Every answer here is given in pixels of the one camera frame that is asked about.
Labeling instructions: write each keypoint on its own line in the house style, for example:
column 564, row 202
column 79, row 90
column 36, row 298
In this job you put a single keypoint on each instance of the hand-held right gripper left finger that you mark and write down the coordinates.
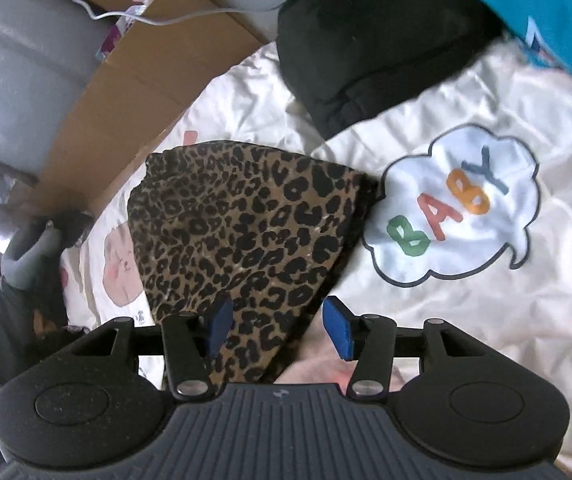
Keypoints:
column 220, row 320

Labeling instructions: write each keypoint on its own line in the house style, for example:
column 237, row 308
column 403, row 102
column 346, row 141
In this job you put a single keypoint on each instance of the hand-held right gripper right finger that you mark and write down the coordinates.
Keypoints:
column 338, row 330

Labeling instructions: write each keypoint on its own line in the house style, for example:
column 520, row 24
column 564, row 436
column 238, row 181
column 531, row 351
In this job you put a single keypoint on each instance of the leopard print skirt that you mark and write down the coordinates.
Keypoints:
column 246, row 235

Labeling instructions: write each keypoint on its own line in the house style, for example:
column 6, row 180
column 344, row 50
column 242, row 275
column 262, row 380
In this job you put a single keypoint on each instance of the black cloth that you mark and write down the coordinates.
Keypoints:
column 73, row 230

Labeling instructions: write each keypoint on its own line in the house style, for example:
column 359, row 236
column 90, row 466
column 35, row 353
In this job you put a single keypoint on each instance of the cream printed blanket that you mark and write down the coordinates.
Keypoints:
column 541, row 310

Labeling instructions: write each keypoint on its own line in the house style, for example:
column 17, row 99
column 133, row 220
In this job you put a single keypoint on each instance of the grey plush toy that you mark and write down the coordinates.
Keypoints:
column 25, row 260

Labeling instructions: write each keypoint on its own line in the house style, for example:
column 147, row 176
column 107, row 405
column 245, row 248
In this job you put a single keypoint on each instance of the flattened cardboard sheet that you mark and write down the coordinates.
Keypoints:
column 140, row 100

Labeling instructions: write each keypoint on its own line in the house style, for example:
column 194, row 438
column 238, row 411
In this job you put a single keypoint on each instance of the folded black garment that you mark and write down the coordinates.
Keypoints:
column 366, row 35

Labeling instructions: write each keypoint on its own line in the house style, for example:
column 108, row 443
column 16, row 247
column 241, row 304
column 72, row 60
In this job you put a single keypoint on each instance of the grey upright mattress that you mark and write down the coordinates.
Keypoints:
column 15, row 85

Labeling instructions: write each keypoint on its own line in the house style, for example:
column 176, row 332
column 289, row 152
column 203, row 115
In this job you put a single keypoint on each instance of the teal printed blanket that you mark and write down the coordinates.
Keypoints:
column 556, row 10

